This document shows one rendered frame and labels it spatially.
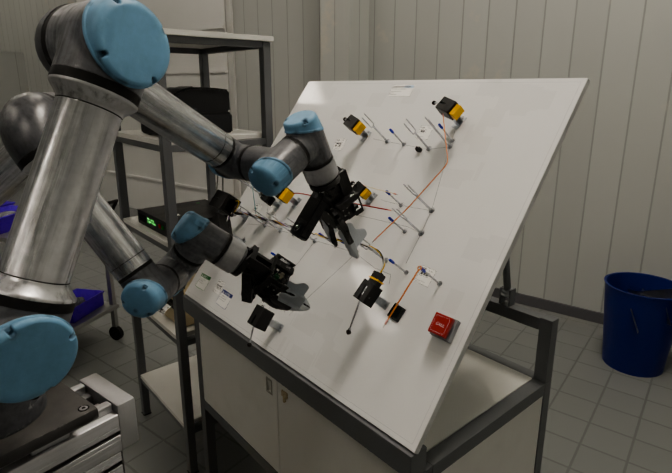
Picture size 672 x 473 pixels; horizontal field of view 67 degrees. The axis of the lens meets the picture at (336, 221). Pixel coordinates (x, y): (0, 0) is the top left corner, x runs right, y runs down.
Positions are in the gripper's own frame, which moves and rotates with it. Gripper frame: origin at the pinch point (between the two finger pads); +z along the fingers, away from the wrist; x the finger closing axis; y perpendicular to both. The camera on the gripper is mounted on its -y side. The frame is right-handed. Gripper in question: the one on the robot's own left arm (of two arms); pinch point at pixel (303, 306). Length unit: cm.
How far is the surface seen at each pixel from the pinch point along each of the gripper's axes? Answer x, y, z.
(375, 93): 93, 8, 2
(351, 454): -17.3, -20.6, 36.7
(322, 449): -14, -34, 36
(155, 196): 388, -462, -8
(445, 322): 1.0, 21.7, 25.8
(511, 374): 16, 6, 73
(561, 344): 135, -62, 229
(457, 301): 7.8, 23.3, 28.1
